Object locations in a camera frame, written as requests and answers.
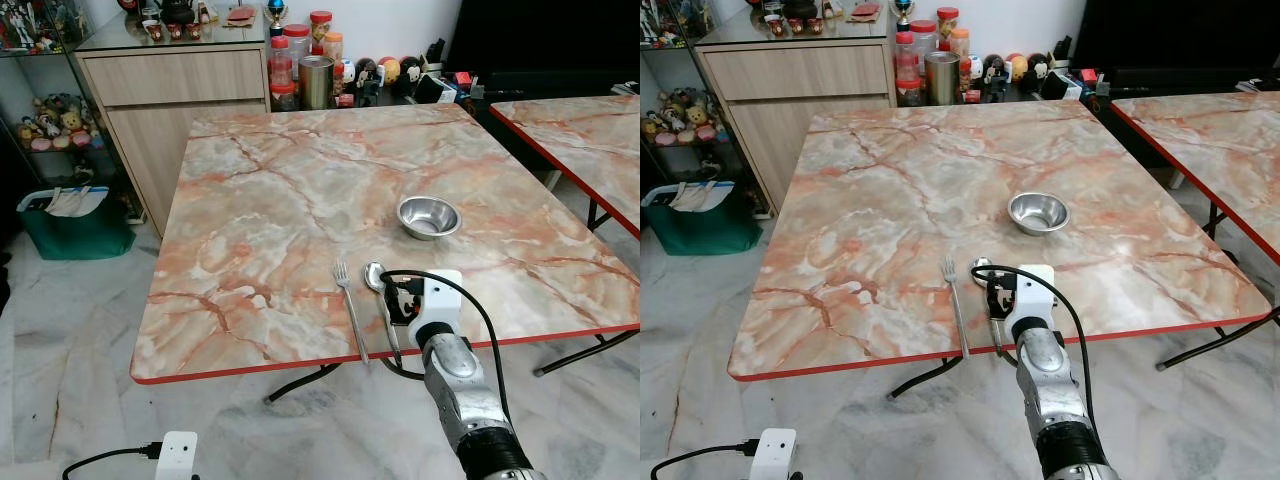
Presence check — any small black box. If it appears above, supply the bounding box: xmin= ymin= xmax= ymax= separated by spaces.
xmin=415 ymin=72 xmax=459 ymax=105
xmin=1042 ymin=68 xmax=1086 ymax=101

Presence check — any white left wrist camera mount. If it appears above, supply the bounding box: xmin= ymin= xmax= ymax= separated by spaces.
xmin=750 ymin=428 xmax=798 ymax=480
xmin=157 ymin=431 xmax=198 ymax=480

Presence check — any white bag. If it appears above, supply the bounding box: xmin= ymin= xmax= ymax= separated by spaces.
xmin=668 ymin=180 xmax=731 ymax=213
xmin=45 ymin=186 xmax=109 ymax=218

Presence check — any marble top folding table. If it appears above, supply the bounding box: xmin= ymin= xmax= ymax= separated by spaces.
xmin=130 ymin=103 xmax=641 ymax=403
xmin=1110 ymin=90 xmax=1280 ymax=269
xmin=488 ymin=95 xmax=641 ymax=239
xmin=727 ymin=100 xmax=1280 ymax=401

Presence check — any large clear red-lid jar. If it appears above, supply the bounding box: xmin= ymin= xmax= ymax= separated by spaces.
xmin=283 ymin=24 xmax=312 ymax=81
xmin=910 ymin=20 xmax=939 ymax=76

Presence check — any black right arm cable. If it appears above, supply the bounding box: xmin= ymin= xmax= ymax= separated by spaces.
xmin=378 ymin=268 xmax=513 ymax=421
xmin=970 ymin=262 xmax=1097 ymax=431

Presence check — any steel spoon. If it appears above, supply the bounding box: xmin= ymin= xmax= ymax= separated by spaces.
xmin=973 ymin=257 xmax=1006 ymax=357
xmin=363 ymin=261 xmax=403 ymax=367

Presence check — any glass display shelf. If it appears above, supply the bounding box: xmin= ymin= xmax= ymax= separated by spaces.
xmin=640 ymin=0 xmax=773 ymax=216
xmin=0 ymin=0 xmax=136 ymax=226

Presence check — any light wooden cabinet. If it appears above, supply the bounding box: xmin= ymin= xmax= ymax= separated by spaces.
xmin=695 ymin=15 xmax=896 ymax=213
xmin=75 ymin=18 xmax=273 ymax=236

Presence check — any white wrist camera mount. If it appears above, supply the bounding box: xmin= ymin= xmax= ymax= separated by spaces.
xmin=750 ymin=428 xmax=798 ymax=480
xmin=405 ymin=268 xmax=464 ymax=331
xmin=1010 ymin=264 xmax=1057 ymax=326
xmin=157 ymin=431 xmax=198 ymax=480

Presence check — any steel bowl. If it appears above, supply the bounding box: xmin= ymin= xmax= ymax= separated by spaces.
xmin=1007 ymin=192 xmax=1071 ymax=236
xmin=397 ymin=196 xmax=462 ymax=241

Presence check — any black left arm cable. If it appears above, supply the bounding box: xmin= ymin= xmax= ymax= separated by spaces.
xmin=650 ymin=441 xmax=756 ymax=480
xmin=62 ymin=443 xmax=163 ymax=480

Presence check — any steel fork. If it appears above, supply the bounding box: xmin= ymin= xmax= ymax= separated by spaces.
xmin=941 ymin=256 xmax=971 ymax=359
xmin=333 ymin=261 xmax=371 ymax=367

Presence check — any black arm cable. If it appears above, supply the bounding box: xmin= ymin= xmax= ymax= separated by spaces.
xmin=970 ymin=262 xmax=1097 ymax=431
xmin=62 ymin=443 xmax=163 ymax=480
xmin=650 ymin=441 xmax=756 ymax=480
xmin=378 ymin=268 xmax=513 ymax=421

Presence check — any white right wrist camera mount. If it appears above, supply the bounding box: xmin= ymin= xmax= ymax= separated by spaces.
xmin=1010 ymin=264 xmax=1057 ymax=326
xmin=405 ymin=268 xmax=464 ymax=331

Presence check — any green storage bin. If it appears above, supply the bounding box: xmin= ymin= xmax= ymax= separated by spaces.
xmin=17 ymin=186 xmax=136 ymax=261
xmin=640 ymin=180 xmax=763 ymax=256

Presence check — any black television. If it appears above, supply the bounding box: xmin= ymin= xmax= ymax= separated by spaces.
xmin=445 ymin=0 xmax=641 ymax=76
xmin=1070 ymin=0 xmax=1280 ymax=71

